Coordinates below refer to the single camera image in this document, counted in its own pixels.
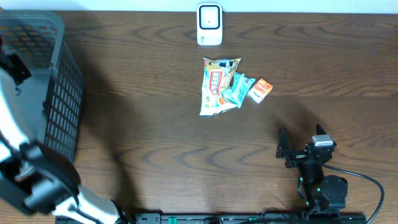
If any orange red snack packet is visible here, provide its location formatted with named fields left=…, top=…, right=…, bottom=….
left=248, top=78, right=273, bottom=104

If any green snack packet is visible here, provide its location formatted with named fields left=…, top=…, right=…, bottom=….
left=221, top=72, right=256, bottom=108

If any large orange white snack bag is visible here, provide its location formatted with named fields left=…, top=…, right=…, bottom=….
left=200, top=57, right=241, bottom=117

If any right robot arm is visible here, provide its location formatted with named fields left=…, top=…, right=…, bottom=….
left=275, top=124, right=348, bottom=220

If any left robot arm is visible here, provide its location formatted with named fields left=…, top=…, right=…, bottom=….
left=1, top=53, right=131, bottom=223

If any white barcode scanner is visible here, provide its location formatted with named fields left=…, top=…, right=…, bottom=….
left=197, top=2, right=223, bottom=46

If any black plastic mesh basket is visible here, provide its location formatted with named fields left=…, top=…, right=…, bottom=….
left=1, top=11, right=84, bottom=161

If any black camera cable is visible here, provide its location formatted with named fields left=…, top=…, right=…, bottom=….
left=322, top=163, right=386, bottom=224

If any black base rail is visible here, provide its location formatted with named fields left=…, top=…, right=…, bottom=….
left=134, top=211, right=366, bottom=224

